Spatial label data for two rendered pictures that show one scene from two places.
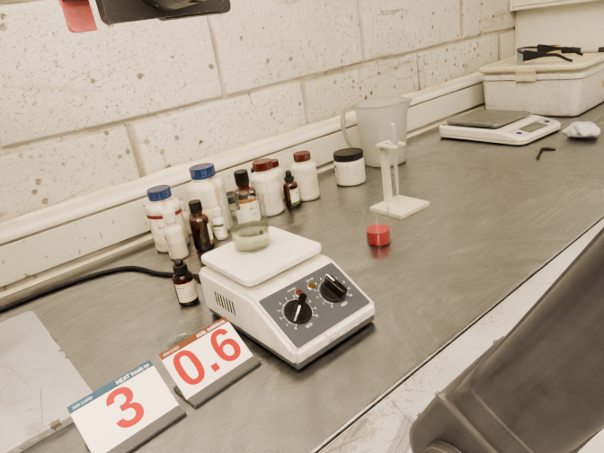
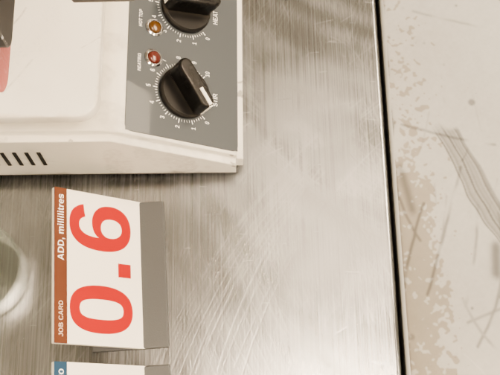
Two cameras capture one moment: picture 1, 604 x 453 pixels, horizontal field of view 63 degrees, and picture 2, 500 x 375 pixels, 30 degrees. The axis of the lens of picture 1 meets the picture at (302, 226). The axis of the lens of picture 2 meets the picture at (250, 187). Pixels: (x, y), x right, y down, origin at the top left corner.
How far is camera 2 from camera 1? 0.42 m
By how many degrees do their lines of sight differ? 57
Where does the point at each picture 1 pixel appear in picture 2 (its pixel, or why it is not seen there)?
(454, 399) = not seen: outside the picture
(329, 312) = (214, 52)
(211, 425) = (229, 347)
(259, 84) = not seen: outside the picture
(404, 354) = (341, 36)
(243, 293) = (74, 132)
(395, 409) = (419, 134)
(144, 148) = not seen: outside the picture
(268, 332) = (166, 159)
